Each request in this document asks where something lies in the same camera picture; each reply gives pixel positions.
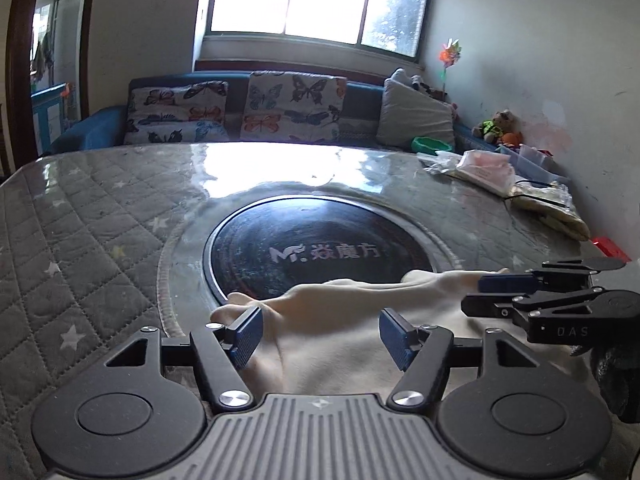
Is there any butterfly print cushion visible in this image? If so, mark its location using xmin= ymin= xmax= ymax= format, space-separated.
xmin=240 ymin=71 xmax=349 ymax=145
xmin=123 ymin=81 xmax=230 ymax=146

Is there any clear plastic storage box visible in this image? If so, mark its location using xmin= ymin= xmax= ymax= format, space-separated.
xmin=497 ymin=142 xmax=572 ymax=187

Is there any grey pillow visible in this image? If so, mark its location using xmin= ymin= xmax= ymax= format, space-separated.
xmin=376 ymin=79 xmax=459 ymax=154

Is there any green bowl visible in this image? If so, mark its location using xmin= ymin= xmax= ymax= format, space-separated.
xmin=411 ymin=136 xmax=454 ymax=157

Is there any large window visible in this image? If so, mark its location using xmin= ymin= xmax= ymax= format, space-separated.
xmin=202 ymin=0 xmax=434 ymax=59

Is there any brown teddy bear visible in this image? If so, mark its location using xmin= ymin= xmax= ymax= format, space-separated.
xmin=472 ymin=110 xmax=522 ymax=147

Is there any blue sofa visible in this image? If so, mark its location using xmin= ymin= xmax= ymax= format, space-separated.
xmin=42 ymin=72 xmax=501 ymax=157

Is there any red plastic object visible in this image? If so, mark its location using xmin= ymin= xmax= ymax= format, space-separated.
xmin=592 ymin=237 xmax=632 ymax=264

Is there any pile of light clothes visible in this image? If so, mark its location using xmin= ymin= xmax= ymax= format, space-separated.
xmin=417 ymin=152 xmax=467 ymax=177

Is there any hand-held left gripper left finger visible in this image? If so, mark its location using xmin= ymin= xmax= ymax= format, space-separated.
xmin=102 ymin=305 xmax=264 ymax=412

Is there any dark wooden door frame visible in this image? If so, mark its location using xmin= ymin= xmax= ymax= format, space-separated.
xmin=5 ymin=0 xmax=102 ymax=162

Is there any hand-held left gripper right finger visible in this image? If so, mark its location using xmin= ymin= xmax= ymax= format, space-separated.
xmin=378 ymin=307 xmax=543 ymax=409

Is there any hanging grey garment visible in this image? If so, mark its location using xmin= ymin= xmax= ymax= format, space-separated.
xmin=30 ymin=30 xmax=57 ymax=82

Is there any round black induction cooktop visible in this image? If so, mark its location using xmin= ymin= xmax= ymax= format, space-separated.
xmin=204 ymin=196 xmax=436 ymax=307

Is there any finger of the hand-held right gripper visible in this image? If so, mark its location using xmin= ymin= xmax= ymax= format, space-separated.
xmin=477 ymin=257 xmax=632 ymax=294
xmin=460 ymin=286 xmax=610 ymax=319

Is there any cream t-shirt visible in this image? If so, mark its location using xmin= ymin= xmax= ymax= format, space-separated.
xmin=210 ymin=270 xmax=612 ymax=402

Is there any blue and white cabinet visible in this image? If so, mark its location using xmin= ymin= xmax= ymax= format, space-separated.
xmin=31 ymin=82 xmax=69 ymax=154

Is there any colourful pinwheel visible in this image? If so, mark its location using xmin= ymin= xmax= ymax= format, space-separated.
xmin=439 ymin=37 xmax=464 ymax=97

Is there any white patterned pillow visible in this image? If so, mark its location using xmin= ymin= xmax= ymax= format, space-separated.
xmin=391 ymin=68 xmax=447 ymax=104

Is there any pale yellow plastic bag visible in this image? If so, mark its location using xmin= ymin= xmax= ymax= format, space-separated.
xmin=509 ymin=182 xmax=592 ymax=242

